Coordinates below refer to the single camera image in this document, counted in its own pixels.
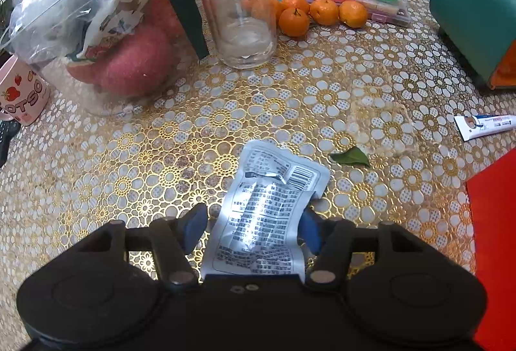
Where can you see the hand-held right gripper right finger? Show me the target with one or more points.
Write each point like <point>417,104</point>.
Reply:
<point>312,232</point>

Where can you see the pink strawberry mug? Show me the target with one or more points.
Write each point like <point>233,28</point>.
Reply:
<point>22,93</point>

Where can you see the desktop with gold floral cover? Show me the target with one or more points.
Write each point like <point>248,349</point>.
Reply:
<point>282,93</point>

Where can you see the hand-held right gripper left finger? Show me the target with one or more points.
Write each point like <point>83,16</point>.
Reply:
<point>195,228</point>

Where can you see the clear glass jar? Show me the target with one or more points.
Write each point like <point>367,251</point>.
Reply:
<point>242,40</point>

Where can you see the green leaf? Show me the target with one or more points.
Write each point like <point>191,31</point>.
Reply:
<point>350,157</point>

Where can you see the red cardboard box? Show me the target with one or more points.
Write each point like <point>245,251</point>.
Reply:
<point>496,214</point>

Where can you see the large red apple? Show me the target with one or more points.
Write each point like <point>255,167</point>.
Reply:
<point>133,64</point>

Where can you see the clear plastic film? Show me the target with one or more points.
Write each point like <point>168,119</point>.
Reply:
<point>383,129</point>

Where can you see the green orange desk organizer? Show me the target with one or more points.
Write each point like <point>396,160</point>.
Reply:
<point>463,20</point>

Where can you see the toothpaste tube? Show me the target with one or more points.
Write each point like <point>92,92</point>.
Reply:
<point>483,127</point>

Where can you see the clear plastic bag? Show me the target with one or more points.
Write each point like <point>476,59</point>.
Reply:
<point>52,12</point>

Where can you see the silver printed sachet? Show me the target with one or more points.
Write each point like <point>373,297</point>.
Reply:
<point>258,214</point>

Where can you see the black remote control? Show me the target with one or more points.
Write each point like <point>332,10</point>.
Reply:
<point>7,141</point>

